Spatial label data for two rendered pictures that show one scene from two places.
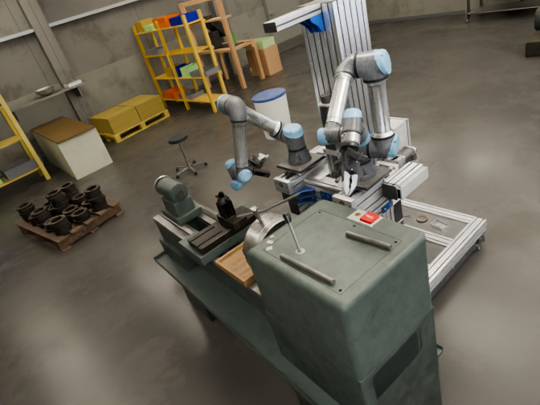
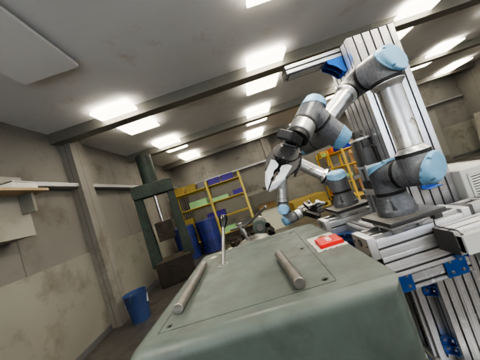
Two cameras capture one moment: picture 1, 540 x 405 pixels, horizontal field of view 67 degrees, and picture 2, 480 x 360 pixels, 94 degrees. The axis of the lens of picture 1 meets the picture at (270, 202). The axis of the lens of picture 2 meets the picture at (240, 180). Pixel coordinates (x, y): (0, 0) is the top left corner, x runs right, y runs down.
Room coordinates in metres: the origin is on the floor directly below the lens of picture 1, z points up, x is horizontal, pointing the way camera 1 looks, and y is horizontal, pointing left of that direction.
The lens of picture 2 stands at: (0.81, -0.57, 1.46)
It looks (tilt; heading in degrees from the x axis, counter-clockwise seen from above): 3 degrees up; 34
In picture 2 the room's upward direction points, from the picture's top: 18 degrees counter-clockwise
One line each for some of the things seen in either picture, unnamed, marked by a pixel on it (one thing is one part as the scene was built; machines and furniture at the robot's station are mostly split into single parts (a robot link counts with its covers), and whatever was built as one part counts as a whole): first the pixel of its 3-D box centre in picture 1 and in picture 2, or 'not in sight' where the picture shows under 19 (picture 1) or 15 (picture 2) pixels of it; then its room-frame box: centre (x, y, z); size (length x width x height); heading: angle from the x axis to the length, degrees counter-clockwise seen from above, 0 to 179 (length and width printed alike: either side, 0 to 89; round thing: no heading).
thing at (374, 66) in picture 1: (378, 107); (398, 117); (1.88, -0.64, 1.54); 0.15 x 0.12 x 0.55; 55
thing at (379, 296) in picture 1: (337, 276); (278, 325); (1.34, -0.18, 1.06); 0.59 x 0.48 x 0.39; 30
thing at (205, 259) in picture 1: (224, 231); not in sight; (2.25, 0.33, 0.90); 0.53 x 0.30 x 0.06; 120
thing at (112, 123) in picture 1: (129, 116); (307, 203); (9.02, 2.35, 0.25); 1.44 x 1.04 x 0.50; 123
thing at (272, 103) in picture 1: (273, 114); not in sight; (6.03, -0.45, 0.32); 0.53 x 0.53 x 0.64
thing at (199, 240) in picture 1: (223, 228); not in sight; (2.20, 0.33, 0.95); 0.43 x 0.18 x 0.04; 120
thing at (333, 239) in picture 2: (370, 218); (328, 242); (1.41, -0.38, 1.26); 0.06 x 0.06 x 0.02; 30
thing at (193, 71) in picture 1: (181, 63); (341, 173); (9.24, 0.93, 0.97); 2.21 x 0.57 x 1.93; 33
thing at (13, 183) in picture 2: not in sight; (12, 188); (1.47, 2.75, 2.28); 0.34 x 0.33 x 0.09; 33
